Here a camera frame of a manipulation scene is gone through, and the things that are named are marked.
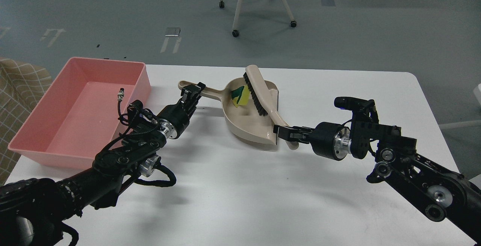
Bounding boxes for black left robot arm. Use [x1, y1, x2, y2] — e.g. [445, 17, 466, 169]
[0, 82, 206, 246]

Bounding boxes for beige plastic dustpan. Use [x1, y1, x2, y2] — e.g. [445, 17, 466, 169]
[201, 77, 278, 146]

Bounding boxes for beige checkered cloth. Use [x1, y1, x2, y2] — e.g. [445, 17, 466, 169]
[0, 57, 53, 185]

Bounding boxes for beige hand brush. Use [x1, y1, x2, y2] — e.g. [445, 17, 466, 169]
[243, 65, 289, 146]

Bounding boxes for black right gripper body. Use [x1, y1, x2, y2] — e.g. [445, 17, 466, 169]
[306, 122, 348, 161]

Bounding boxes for pink plastic bin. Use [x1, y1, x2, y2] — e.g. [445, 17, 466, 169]
[8, 57, 151, 170]

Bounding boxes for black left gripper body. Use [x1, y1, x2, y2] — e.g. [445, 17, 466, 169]
[157, 100, 199, 139]

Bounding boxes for yellow green sponge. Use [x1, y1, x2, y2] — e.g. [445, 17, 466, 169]
[231, 85, 251, 108]

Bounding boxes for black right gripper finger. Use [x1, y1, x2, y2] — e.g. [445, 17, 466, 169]
[273, 125, 314, 136]
[277, 132, 310, 143]

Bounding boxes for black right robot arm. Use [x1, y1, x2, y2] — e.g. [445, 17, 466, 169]
[273, 97, 481, 246]

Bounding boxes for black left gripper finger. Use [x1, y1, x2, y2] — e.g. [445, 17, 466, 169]
[181, 82, 206, 105]

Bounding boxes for silver floor socket plate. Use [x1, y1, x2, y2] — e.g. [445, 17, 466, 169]
[165, 27, 182, 37]

